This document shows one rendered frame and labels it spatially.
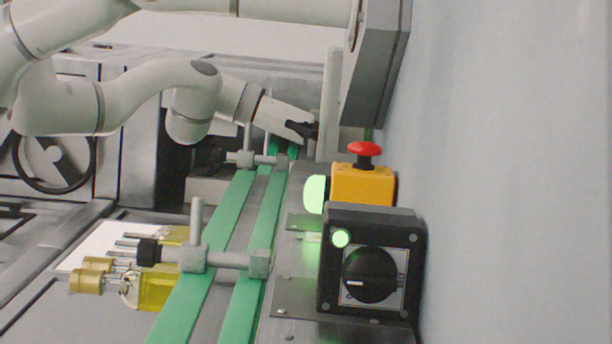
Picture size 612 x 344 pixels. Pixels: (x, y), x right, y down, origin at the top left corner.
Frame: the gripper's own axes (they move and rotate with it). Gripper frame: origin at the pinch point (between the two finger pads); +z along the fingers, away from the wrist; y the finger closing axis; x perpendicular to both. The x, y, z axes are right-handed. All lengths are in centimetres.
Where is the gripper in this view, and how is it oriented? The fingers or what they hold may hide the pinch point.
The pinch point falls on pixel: (339, 138)
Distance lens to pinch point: 161.1
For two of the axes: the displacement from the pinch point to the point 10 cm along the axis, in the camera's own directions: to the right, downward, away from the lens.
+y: -0.2, 1.7, -9.9
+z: 9.4, 3.5, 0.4
